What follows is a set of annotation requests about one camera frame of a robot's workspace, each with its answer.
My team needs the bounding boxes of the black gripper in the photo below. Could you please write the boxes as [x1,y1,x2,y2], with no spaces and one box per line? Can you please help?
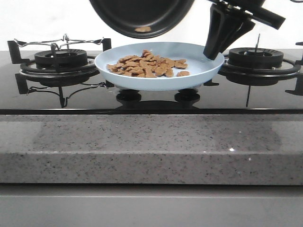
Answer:
[204,0,285,59]

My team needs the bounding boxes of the light blue round plate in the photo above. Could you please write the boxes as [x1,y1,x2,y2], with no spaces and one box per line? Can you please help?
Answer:
[95,42,224,91]

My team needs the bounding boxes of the brown cooked meat pieces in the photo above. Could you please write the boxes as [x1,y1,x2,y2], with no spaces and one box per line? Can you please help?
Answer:
[106,26,191,79]

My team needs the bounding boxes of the black frying pan green handle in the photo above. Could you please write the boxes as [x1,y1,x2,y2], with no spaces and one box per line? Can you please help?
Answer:
[90,0,194,39]

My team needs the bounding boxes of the right black burner with grate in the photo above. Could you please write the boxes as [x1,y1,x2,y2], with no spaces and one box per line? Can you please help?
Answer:
[219,42,303,97]

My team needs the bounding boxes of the black burner with grate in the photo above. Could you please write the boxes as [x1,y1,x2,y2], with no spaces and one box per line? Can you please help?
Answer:
[219,42,303,97]
[7,37,112,86]

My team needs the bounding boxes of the right silver stove knob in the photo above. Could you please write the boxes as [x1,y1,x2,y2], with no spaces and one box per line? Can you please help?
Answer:
[178,88,198,96]

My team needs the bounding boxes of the silver stove knob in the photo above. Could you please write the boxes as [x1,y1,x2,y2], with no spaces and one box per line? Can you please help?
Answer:
[118,88,140,96]
[178,88,198,96]

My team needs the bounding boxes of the left silver stove knob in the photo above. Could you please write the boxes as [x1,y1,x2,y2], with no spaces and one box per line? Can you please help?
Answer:
[118,88,140,96]

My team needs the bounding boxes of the left black burner with grate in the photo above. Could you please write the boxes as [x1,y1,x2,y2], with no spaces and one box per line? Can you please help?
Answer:
[7,37,112,86]

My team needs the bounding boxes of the black glass gas cooktop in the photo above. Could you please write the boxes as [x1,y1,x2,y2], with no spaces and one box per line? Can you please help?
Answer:
[0,51,303,115]

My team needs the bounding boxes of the grey cabinet front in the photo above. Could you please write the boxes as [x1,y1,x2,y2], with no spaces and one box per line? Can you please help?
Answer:
[0,184,303,227]

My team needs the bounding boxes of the metal wire pan support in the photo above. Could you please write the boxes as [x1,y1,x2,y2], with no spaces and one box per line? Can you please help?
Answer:
[13,34,105,50]

